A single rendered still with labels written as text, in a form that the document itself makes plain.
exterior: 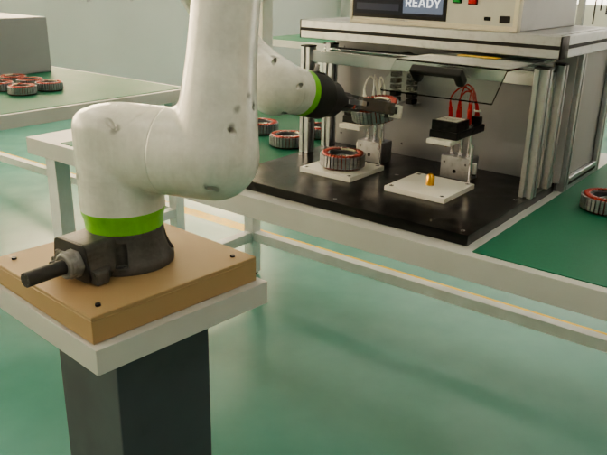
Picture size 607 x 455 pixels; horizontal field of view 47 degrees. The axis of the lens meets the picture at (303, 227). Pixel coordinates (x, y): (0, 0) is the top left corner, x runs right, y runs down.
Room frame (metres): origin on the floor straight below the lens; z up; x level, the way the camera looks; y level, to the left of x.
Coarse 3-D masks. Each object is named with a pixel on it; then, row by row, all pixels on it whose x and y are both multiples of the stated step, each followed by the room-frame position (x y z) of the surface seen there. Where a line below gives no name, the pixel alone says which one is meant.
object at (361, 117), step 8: (376, 96) 1.63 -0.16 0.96; (384, 96) 1.62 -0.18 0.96; (392, 96) 1.61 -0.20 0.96; (352, 112) 1.57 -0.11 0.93; (360, 112) 1.55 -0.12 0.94; (368, 112) 1.54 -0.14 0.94; (352, 120) 1.58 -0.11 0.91; (360, 120) 1.55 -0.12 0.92; (368, 120) 1.55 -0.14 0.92; (376, 120) 1.54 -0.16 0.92; (384, 120) 1.54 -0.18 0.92
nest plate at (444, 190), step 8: (408, 176) 1.58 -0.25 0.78; (416, 176) 1.58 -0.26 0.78; (424, 176) 1.58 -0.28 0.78; (392, 184) 1.51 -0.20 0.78; (400, 184) 1.51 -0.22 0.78; (408, 184) 1.51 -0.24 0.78; (416, 184) 1.51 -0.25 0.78; (424, 184) 1.51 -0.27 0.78; (440, 184) 1.52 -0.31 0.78; (448, 184) 1.52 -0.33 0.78; (456, 184) 1.52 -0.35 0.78; (464, 184) 1.52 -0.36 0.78; (472, 184) 1.52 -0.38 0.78; (400, 192) 1.47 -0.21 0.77; (408, 192) 1.46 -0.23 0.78; (416, 192) 1.45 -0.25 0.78; (424, 192) 1.45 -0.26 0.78; (432, 192) 1.45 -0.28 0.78; (440, 192) 1.45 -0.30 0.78; (448, 192) 1.45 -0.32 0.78; (456, 192) 1.46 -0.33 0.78; (464, 192) 1.49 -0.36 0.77; (432, 200) 1.43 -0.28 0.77; (440, 200) 1.42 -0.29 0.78; (448, 200) 1.43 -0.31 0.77
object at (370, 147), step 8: (360, 144) 1.77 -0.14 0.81; (368, 144) 1.76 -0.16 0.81; (376, 144) 1.74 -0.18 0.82; (384, 144) 1.74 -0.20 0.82; (368, 152) 1.76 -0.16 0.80; (376, 152) 1.74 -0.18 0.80; (384, 152) 1.75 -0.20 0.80; (368, 160) 1.76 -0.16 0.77; (376, 160) 1.74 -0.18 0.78; (384, 160) 1.75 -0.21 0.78
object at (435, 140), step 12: (432, 120) 1.57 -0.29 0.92; (444, 120) 1.56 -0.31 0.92; (456, 120) 1.56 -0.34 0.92; (468, 120) 1.57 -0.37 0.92; (432, 132) 1.57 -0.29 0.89; (444, 132) 1.55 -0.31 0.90; (456, 132) 1.53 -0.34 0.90; (468, 132) 1.57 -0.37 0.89; (480, 132) 1.63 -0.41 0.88; (444, 144) 1.52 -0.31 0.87; (468, 144) 1.61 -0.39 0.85
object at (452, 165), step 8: (448, 152) 1.66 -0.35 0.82; (456, 152) 1.66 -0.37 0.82; (448, 160) 1.62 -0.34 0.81; (456, 160) 1.61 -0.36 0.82; (464, 160) 1.60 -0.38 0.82; (440, 168) 1.63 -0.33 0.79; (448, 168) 1.62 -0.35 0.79; (456, 168) 1.61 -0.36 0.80; (464, 168) 1.59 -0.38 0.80; (448, 176) 1.62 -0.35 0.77; (456, 176) 1.61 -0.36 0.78; (464, 176) 1.59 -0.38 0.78; (472, 176) 1.61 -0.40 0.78
